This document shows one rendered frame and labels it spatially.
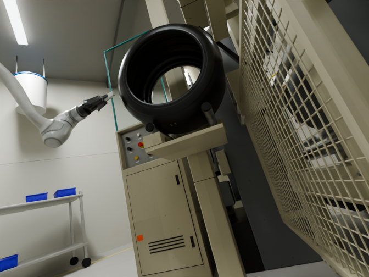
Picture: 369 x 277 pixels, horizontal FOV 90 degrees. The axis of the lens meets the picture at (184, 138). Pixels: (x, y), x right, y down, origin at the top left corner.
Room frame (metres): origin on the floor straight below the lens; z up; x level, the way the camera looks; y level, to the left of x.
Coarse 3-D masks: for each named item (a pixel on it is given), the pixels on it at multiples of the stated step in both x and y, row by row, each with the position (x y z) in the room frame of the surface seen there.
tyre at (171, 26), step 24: (168, 24) 0.75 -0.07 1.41; (144, 48) 0.89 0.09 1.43; (168, 48) 0.96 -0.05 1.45; (192, 48) 0.95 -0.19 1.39; (216, 48) 0.74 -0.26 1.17; (120, 72) 0.82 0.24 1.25; (144, 72) 1.03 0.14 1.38; (216, 72) 0.74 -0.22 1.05; (120, 96) 0.86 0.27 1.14; (144, 96) 1.08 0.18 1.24; (192, 96) 0.75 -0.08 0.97; (216, 96) 0.82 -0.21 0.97; (144, 120) 0.84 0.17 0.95; (168, 120) 0.81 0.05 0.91; (192, 120) 0.86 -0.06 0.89
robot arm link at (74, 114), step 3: (72, 108) 0.98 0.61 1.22; (75, 108) 0.97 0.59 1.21; (69, 111) 0.98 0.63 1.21; (72, 111) 0.97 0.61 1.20; (75, 111) 0.97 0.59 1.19; (78, 111) 0.98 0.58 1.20; (69, 114) 0.98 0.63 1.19; (72, 114) 0.98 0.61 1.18; (75, 114) 0.98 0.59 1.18; (78, 114) 0.98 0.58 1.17; (72, 117) 0.98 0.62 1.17; (75, 117) 0.99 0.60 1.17; (78, 117) 0.99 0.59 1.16; (81, 117) 1.00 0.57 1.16; (84, 117) 1.02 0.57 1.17; (75, 120) 1.01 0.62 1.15; (78, 120) 1.01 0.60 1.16; (81, 120) 1.04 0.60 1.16
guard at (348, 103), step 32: (288, 0) 0.22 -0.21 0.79; (256, 64) 0.48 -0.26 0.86; (320, 64) 0.23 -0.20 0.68; (256, 96) 0.62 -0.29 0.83; (320, 96) 0.27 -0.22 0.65; (352, 96) 0.22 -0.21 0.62; (352, 128) 0.23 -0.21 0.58; (352, 160) 0.28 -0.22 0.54; (288, 192) 0.74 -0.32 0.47; (320, 192) 0.45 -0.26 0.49; (288, 224) 0.96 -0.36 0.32; (320, 224) 0.54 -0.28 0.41; (352, 256) 0.44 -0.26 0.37
